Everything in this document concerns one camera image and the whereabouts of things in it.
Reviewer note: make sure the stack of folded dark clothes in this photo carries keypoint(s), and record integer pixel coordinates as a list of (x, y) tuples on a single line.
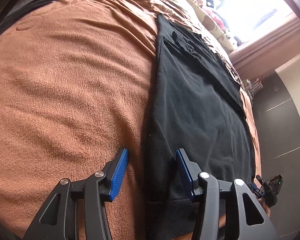
[(22, 7)]

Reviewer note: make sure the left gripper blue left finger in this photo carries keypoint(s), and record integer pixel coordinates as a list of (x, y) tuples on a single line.
[(114, 172)]

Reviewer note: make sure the white storage rack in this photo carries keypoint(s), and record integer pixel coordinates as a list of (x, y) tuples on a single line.
[(252, 87)]

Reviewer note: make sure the orange fleece blanket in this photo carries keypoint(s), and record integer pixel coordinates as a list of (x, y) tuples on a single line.
[(76, 81)]

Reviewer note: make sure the cartoon print pillow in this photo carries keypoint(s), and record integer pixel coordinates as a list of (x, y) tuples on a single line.
[(213, 23)]

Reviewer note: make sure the cream patterned bed quilt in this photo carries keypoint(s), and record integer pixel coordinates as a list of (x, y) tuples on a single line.
[(188, 17)]

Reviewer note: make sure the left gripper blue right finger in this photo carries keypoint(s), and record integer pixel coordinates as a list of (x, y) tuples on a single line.
[(188, 172)]

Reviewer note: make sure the black sweatshirt garment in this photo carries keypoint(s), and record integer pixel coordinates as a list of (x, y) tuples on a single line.
[(196, 106)]

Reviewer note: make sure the pink window curtain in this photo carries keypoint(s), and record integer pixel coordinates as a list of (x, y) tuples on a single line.
[(264, 53)]

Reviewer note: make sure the person's right hand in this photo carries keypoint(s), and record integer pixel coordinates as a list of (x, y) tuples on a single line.
[(265, 206)]

